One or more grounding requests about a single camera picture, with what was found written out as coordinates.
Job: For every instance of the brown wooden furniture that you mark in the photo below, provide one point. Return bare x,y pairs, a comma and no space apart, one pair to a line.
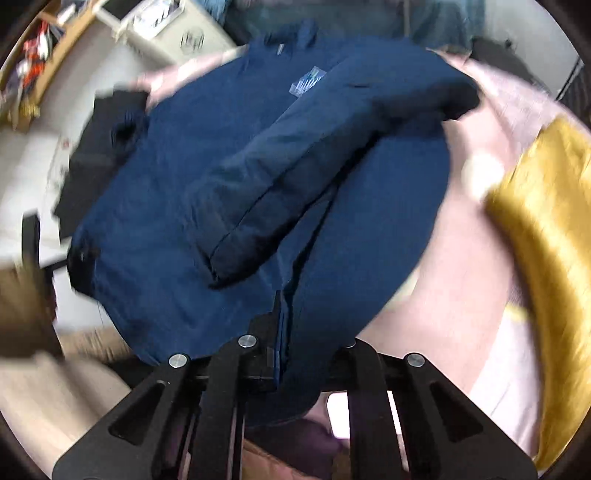
23,314

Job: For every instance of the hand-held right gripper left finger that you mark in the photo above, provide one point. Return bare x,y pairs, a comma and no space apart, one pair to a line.
217,392

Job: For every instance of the black stand leg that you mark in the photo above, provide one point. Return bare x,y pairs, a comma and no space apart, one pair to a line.
34,240

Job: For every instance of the black cloth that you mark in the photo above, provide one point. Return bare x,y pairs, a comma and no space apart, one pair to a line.
99,157

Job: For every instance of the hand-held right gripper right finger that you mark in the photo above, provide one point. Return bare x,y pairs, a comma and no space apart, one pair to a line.
369,397

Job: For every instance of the blue bed cover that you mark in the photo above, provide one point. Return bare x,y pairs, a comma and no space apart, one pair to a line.
360,18

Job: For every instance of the golden yellow cloth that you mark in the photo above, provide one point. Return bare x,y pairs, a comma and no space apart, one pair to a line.
549,221

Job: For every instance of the wooden shelf with clutter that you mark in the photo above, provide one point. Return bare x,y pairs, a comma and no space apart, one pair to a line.
41,60

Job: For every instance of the white storage bin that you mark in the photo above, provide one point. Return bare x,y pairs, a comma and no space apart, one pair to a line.
184,32

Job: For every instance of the navy blue garment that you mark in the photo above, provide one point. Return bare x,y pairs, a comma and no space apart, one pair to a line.
194,194

